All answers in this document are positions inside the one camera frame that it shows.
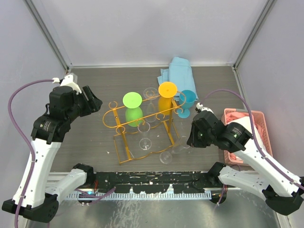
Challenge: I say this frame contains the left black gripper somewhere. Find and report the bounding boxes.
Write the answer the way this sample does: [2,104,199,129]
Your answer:
[66,85,102,123]

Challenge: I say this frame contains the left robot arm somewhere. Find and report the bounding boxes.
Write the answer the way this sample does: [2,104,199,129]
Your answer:
[2,85,102,223]

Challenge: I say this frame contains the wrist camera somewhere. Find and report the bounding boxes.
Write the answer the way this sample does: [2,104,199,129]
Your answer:
[195,102,214,113]
[52,73,82,94]

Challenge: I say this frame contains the gold wire glass rack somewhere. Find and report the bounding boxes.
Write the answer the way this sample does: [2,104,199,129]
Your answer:
[102,92,183,164]

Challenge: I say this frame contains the blue plastic wine glass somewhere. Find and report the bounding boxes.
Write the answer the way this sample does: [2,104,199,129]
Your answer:
[177,90,197,118]

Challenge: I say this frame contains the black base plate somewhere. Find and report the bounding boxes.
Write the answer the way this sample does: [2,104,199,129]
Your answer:
[81,171,223,194]

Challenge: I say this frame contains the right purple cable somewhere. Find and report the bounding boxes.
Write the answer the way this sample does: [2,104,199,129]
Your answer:
[201,89,304,205]

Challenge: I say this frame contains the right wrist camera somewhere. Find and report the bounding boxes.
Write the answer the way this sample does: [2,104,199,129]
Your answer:
[195,102,214,113]

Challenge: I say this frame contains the clear flute glass back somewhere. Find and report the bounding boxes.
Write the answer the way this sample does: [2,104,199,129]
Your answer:
[143,87,158,123]

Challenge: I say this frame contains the green plastic wine glass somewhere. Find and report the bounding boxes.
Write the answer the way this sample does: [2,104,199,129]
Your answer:
[123,92,143,127]

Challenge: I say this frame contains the pink plastic basket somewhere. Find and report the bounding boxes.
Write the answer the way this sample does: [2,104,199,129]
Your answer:
[221,108,273,166]

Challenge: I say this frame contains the orange plastic wine glass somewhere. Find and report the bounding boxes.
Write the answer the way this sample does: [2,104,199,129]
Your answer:
[158,82,178,115]

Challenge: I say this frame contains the clear flute glass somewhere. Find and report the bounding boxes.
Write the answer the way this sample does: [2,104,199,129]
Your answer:
[143,87,158,123]
[159,136,191,165]
[137,121,152,151]

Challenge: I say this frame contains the white cloth in basket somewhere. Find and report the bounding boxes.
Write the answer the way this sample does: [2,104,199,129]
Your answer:
[225,112,266,150]

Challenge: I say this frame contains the light blue folded cloth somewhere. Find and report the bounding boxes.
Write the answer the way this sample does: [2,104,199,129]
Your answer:
[157,57,199,101]

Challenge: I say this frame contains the clear flute glass front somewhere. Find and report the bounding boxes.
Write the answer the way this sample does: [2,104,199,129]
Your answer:
[159,136,191,165]

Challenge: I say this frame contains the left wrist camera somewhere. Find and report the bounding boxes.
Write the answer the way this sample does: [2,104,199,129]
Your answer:
[52,73,82,94]

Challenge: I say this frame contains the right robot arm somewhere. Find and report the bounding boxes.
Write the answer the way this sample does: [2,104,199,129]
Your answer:
[187,110,304,216]

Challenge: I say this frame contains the slotted cable duct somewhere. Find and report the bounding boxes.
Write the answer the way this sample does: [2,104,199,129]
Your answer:
[66,189,212,200]

